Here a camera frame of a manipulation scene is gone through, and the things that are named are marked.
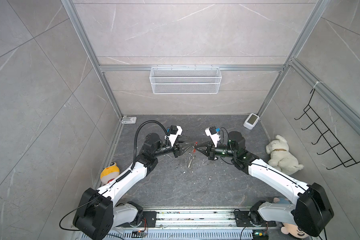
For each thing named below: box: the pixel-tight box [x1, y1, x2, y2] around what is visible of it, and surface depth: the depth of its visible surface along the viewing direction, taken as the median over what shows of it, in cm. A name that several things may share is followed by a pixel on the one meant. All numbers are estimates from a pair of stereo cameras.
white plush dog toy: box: [266, 134, 304, 176], surface depth 88 cm
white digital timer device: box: [243, 113, 260, 130], surface depth 113 cm
